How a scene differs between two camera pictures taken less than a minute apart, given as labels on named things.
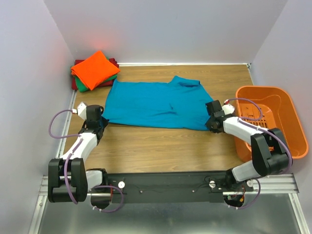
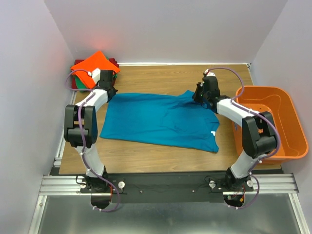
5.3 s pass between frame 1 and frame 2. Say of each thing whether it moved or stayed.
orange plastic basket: stayed
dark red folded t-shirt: stayed
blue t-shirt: moved
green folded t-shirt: stayed
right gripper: moved
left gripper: moved
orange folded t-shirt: stayed
